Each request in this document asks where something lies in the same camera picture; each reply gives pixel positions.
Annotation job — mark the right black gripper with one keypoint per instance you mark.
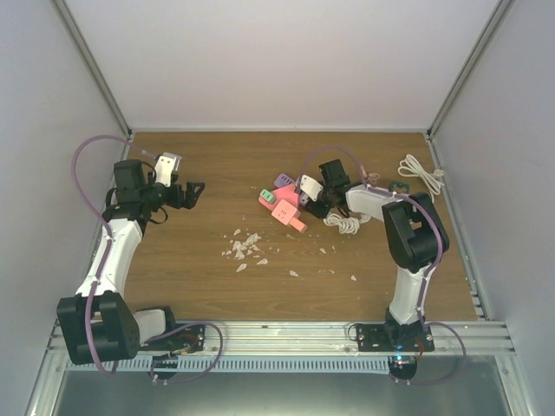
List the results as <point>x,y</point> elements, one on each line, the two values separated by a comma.
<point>316,211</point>

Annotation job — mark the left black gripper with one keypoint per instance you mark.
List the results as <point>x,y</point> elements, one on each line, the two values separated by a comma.
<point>190,199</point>

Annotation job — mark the pink triangular socket adapter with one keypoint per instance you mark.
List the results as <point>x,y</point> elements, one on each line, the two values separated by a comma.
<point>286,192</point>

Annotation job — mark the pink cube socket adapter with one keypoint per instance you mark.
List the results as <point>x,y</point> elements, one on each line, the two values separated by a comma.
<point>284,212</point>

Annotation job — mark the purple power strip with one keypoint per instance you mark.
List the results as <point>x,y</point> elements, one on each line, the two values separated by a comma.
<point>283,180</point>

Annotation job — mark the green plug adapter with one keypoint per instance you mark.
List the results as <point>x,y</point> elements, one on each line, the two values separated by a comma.
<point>266,197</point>

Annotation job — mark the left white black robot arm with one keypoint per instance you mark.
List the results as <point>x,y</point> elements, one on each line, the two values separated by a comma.
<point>97,325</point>

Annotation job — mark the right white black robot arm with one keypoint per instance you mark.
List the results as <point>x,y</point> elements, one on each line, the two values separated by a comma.
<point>416,239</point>

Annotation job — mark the dark green cube adapter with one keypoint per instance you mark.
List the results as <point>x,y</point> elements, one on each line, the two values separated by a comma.
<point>399,187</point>

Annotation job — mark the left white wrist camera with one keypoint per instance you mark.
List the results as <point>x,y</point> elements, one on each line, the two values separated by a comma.
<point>167,164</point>

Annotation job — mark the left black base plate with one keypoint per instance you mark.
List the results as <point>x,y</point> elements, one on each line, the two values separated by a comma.
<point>187,341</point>

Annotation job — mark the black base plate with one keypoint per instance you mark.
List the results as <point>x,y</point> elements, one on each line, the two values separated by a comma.
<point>187,341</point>
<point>373,338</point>

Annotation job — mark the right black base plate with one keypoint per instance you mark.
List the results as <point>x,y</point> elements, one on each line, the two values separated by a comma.
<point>373,338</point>

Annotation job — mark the aluminium front rail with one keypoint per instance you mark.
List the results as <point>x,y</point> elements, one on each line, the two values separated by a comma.
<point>328,338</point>

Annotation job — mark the grey slotted cable duct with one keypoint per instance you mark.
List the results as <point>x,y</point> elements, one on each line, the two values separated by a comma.
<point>275,364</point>

